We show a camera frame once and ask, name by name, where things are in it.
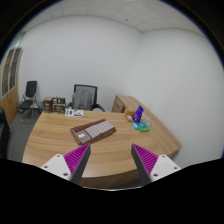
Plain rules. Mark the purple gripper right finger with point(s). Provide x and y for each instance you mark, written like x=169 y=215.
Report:
x=152 y=167

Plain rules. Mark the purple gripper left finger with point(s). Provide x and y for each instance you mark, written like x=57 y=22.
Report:
x=69 y=166

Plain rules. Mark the wooden office desk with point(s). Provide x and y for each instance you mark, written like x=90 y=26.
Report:
x=110 y=163

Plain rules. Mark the green small box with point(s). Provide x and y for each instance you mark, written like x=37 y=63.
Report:
x=143 y=128

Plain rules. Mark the blue small box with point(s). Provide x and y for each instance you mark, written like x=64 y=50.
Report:
x=135 y=126

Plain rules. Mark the purple standing card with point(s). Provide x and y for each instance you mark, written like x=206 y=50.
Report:
x=137 y=115

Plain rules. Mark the white green flat box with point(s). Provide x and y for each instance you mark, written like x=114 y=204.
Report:
x=74 y=113

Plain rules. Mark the orange small box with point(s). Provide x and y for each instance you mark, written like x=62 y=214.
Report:
x=128 y=112

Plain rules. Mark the brown cardboard box right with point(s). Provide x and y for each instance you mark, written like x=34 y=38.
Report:
x=58 y=104

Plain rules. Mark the brown cardboard box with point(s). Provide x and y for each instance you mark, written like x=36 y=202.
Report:
x=47 y=104
x=58 y=104

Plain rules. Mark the brown cardboard box left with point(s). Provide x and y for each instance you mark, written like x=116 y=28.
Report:
x=47 y=104

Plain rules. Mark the black mesh office chair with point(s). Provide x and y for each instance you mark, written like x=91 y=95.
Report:
x=85 y=98

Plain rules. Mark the black folding visitor chair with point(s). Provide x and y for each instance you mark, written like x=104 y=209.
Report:
x=29 y=99

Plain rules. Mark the black chair at left edge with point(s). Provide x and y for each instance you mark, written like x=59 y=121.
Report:
x=4 y=134

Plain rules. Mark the wooden glass-door cabinet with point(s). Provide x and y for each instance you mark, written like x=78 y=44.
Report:
x=9 y=82

